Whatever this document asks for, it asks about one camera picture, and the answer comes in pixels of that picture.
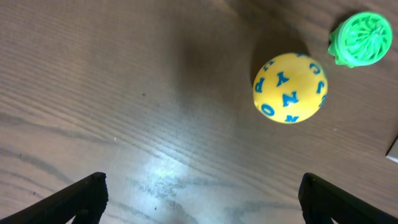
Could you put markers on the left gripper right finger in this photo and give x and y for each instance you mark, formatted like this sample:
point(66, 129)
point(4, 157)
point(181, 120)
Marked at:
point(323, 202)

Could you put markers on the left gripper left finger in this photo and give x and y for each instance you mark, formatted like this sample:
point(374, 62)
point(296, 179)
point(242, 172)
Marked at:
point(82, 202)

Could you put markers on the yellow ball with blue letters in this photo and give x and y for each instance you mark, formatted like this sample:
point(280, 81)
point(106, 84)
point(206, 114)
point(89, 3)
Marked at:
point(290, 88)

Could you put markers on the green plastic round toy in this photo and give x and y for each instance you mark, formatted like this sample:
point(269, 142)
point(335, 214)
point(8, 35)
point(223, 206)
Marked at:
point(361, 40)

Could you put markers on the white cardboard box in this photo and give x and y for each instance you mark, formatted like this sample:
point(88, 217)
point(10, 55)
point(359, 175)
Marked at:
point(392, 153)

